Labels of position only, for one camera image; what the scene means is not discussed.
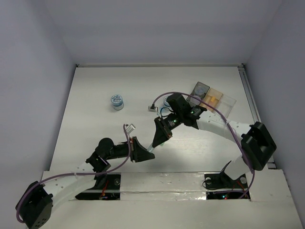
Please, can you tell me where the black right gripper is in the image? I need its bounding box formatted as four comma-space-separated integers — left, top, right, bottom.
152, 111, 182, 147

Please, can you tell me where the green highlighter pen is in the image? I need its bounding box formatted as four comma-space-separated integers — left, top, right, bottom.
147, 143, 164, 153

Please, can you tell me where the blue splash lid jar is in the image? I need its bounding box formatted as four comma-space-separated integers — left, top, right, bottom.
163, 96, 170, 107
111, 94, 124, 111

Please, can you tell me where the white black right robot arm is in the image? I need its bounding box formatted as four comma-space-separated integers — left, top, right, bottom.
148, 92, 277, 190

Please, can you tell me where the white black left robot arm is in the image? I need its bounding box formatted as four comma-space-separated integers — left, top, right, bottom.
15, 137, 155, 229

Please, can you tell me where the clear plastic bin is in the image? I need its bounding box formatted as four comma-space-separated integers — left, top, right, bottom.
217, 94, 236, 118

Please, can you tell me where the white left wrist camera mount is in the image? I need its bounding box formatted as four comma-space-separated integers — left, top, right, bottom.
123, 124, 135, 135

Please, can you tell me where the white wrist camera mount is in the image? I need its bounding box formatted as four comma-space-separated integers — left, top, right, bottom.
123, 124, 135, 135
148, 104, 159, 113

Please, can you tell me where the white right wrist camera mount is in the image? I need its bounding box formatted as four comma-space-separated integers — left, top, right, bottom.
148, 104, 159, 113

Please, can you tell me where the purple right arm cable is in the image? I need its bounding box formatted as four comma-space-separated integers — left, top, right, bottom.
151, 92, 256, 199

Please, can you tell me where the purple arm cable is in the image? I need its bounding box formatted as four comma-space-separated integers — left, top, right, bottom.
15, 123, 133, 224
151, 92, 256, 199

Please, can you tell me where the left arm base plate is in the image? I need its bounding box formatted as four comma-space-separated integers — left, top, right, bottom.
75, 173, 121, 201

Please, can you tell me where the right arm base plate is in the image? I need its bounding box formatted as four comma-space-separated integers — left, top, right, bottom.
202, 162, 250, 200

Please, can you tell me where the aluminium rail on table edge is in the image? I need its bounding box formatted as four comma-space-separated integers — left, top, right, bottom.
237, 65, 276, 169

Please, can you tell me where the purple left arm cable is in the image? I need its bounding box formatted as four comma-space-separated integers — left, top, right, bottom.
15, 123, 133, 224

